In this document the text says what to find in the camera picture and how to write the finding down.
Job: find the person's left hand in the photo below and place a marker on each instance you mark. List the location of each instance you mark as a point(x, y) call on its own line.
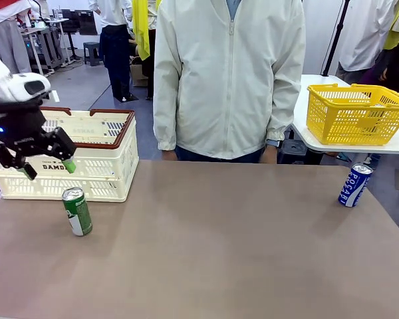
point(270, 155)

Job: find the brown cardboard box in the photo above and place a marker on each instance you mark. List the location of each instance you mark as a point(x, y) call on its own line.
point(138, 74)

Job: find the white standing desk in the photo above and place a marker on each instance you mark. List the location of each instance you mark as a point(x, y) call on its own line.
point(40, 30)

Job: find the yellow plastic shopping basket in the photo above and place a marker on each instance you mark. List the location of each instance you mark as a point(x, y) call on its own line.
point(352, 126)

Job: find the black monitor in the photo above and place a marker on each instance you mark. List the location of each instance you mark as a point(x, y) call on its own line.
point(86, 23)

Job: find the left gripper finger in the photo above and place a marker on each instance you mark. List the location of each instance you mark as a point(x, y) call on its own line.
point(16, 161)
point(61, 146)

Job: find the person in white shirt, dark trousers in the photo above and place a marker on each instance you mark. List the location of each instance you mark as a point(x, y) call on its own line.
point(114, 50)

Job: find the yellow cloth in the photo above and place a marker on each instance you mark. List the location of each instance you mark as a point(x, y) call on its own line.
point(141, 30)

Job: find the person's right forearm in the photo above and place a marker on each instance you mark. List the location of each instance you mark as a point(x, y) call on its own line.
point(164, 126)

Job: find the grey smartwatch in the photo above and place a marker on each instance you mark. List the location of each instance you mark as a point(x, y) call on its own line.
point(273, 143)

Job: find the person in grey trousers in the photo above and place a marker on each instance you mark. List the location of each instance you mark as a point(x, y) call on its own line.
point(16, 43)

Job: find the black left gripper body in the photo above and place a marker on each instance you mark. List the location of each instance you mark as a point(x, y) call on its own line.
point(16, 123)

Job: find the black step stool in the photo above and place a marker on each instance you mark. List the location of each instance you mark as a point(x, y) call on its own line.
point(93, 53)

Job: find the person's left forearm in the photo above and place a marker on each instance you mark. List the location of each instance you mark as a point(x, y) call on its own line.
point(282, 116)

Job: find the person in cream jacket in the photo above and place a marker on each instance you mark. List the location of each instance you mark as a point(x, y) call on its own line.
point(226, 83)

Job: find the dark grey plastic stool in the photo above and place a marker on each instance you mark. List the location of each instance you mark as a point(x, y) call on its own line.
point(292, 151)

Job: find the green drink can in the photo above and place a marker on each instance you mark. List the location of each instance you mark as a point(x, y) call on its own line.
point(78, 216)

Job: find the person's right hand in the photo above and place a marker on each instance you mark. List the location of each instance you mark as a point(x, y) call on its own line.
point(170, 155)

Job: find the white side table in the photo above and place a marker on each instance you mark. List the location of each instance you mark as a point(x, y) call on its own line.
point(306, 136)

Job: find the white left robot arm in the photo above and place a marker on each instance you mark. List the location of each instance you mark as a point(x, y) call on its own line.
point(6, 83)

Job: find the blue Pocari Sweat can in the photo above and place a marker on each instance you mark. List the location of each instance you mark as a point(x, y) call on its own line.
point(354, 186)

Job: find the black tripod pole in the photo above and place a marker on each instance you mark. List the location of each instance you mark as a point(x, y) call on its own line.
point(336, 33)

